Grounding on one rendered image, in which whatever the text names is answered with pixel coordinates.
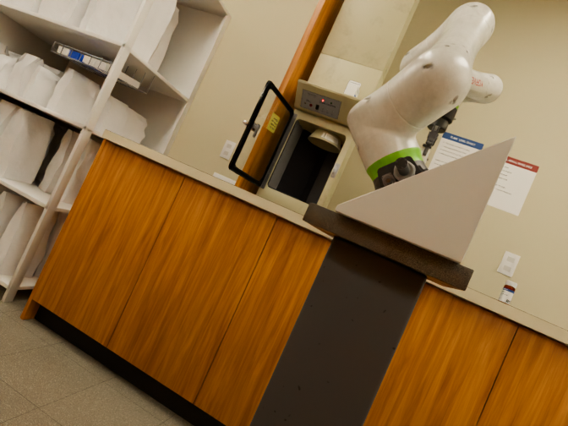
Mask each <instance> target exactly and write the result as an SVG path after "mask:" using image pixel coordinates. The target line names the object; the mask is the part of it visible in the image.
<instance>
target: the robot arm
mask: <svg viewBox="0 0 568 426"><path fill-rule="evenodd" d="M494 26H495V19H494V14H493V12H492V10H491V9H490V8H489V7H488V6H487V5H485V4H483V3H477V2H472V3H465V4H463V5H461V6H460V7H459V8H457V9H456V10H455V11H454V12H453V13H452V14H451V15H450V16H449V17H448V18H447V20H446V21H445V22H444V23H443V24H442V25H441V26H440V27H439V28H438V29H437V30H436V31H435V32H433V33H432V34H431V35H430V36H429V37H427V38H426V39H425V40H423V41H422V42H420V43H419V44H418V45H416V46H415V47H414V48H413V49H411V50H410V51H409V52H407V54H406V55H405V56H404V57H403V59H402V60H401V65H400V72H399V73H398V74H397V75H396V76H394V77H393V78H392V79H391V80H389V81H388V82H387V83H386V84H384V85H383V86H381V87H380V88H378V89H377V90H376V91H375V92H373V93H372V94H370V95H369V96H367V97H365V98H364V99H362V100H361V101H360V102H359V103H357V104H356V105H355V106H354V107H353V108H352V109H351V111H350V112H349V113H348V115H347V125H348V127H349V129H350V132H351V135H352V138H353V140H354V143H355V145H356V147H357V149H358V153H359V155H360V157H361V160H362V162H363V165H364V167H365V170H366V172H367V174H368V175H369V176H370V178H371V179H372V181H373V183H374V188H375V190H377V189H380V188H383V187H386V186H388V185H391V184H393V183H397V182H399V181H401V180H403V179H406V178H409V177H412V176H414V175H417V174H419V173H421V172H425V171H428V168H427V167H426V165H425V163H426V161H427V160H428V159H427V158H428V156H429V152H430V151H431V148H432V146H434V143H435V141H436V140H437V139H438V137H439V134H442V133H444V132H445V131H446V130H447V128H448V125H450V124H452V122H453V120H456V118H455V115H456V112H457V110H458V108H459V106H460V105H461V103H463V102H475V103H482V104H487V103H490V102H492V101H495V100H496V99H497V98H498V97H499V96H500V94H501V92H502V90H503V83H502V81H501V79H500V77H498V76H497V75H495V74H486V73H482V72H478V71H476V70H473V69H472V66H473V62H474V59H475V57H476V56H477V54H478V51H479V50H480V49H481V47H482V46H483V45H484V44H486V42H487V41H488V40H489V38H490V37H491V36H492V34H493V32H494ZM425 127H428V129H429V130H431V131H429V134H428V137H427V140H426V142H425V144H423V149H422V151H421V149H420V147H419V145H418V142H417V140H416V135H417V133H418V132H419V131H420V130H422V129H423V128H425Z"/></svg>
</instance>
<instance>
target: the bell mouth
mask: <svg viewBox="0 0 568 426"><path fill-rule="evenodd" d="M308 140H309V141H310V142H311V143H312V144H314V145H316V146H318V147H320V148H321V149H323V150H327V151H329V152H333V153H340V151H341V139H340V138H339V137H337V136H336V135H335V134H333V133H331V132H329V131H326V130H323V129H316V130H315V131H314V132H313V133H312V134H311V135H310V136H309V137H308Z"/></svg>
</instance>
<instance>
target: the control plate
mask: <svg viewBox="0 0 568 426"><path fill-rule="evenodd" d="M322 99H323V100H324V101H322ZM304 102H306V104H304ZM331 102H332V104H331ZM309 104H312V106H310V105H309ZM316 105H319V110H316V109H315V107H316ZM300 107H303V108H306V109H309V110H311V111H314V112H317V113H320V114H323V115H326V116H328V117H333V118H335V119H338V115H339V111H340V107H341V101H337V100H334V99H331V98H329V97H326V96H322V95H319V94H316V93H314V92H311V91H308V90H304V89H303V93H302V99H301V105H300ZM322 108H324V110H322ZM327 109H328V110H329V111H327ZM332 111H333V113H332Z"/></svg>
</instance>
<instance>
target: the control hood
mask: <svg viewBox="0 0 568 426"><path fill-rule="evenodd" d="M303 89H304V90H308V91H311V92H314V93H316V94H319V95H322V96H326V97H329V98H331V99H334V100H337V101H341V107H340V111H339V115H338V118H337V119H335V118H333V117H328V116H326V115H323V114H320V113H317V112H314V111H311V110H309V109H306V108H303V107H300V105H301V99H302V93H303ZM361 100H362V99H360V98H357V97H355V96H350V95H347V94H344V93H341V92H339V91H336V90H332V89H329V88H326V87H324V86H321V85H316V84H313V83H310V82H308V81H305V80H302V79H299V80H298V86H297V91H296V97H295V103H294V106H295V108H296V109H298V110H301V111H304V112H307V113H310V114H313V115H315V116H318V117H322V118H324V119H327V120H330V121H332V122H335V123H339V124H341V125H344V126H347V127H348V125H347V115H348V113H349V112H350V111H351V109H352V108H353V107H354V106H355V105H356V104H357V103H359V102H360V101H361Z"/></svg>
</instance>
